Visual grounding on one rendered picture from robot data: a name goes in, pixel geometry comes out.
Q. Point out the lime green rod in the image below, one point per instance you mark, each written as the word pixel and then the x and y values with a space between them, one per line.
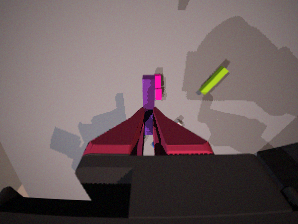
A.
pixel 213 80

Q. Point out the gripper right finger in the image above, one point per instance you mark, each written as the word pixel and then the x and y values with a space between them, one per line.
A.
pixel 175 139

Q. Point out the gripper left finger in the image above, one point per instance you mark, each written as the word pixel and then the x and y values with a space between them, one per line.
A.
pixel 121 139

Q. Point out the purple rod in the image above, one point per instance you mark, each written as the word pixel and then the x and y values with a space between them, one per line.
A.
pixel 148 84

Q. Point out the small magenta block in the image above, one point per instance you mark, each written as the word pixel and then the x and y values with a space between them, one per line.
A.
pixel 157 80
pixel 158 93

